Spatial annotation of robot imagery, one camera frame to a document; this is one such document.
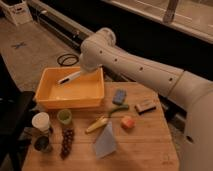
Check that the white paper cup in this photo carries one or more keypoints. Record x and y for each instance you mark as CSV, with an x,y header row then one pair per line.
x,y
41,121

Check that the blue cloth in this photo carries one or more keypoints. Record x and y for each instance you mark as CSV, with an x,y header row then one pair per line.
x,y
105,144

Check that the black chair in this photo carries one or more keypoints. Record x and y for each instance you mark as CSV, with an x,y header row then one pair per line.
x,y
15,106

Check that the toy peach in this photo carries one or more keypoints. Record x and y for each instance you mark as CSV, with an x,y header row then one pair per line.
x,y
127,122

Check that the white black dish brush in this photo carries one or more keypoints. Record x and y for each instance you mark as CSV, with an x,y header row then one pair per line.
x,y
70,77

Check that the yellow plastic tray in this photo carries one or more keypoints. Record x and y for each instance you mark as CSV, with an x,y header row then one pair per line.
x,y
85,91

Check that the brown black eraser block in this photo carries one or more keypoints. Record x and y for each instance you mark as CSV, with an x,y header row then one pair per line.
x,y
145,106

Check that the dark metal can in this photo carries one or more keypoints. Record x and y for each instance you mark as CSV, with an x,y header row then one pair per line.
x,y
42,144

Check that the blue sponge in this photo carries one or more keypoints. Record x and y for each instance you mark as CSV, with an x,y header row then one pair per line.
x,y
119,97

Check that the toy corn cob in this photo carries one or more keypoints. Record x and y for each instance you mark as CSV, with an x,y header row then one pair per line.
x,y
103,120

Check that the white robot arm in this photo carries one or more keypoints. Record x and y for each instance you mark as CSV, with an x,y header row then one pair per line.
x,y
191,92

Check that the purple toy grapes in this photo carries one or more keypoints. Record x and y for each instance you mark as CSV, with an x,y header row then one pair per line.
x,y
68,137

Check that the green plastic cup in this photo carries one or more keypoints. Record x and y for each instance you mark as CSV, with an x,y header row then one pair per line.
x,y
64,116

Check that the white storage box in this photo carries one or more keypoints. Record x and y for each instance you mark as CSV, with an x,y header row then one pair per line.
x,y
18,13

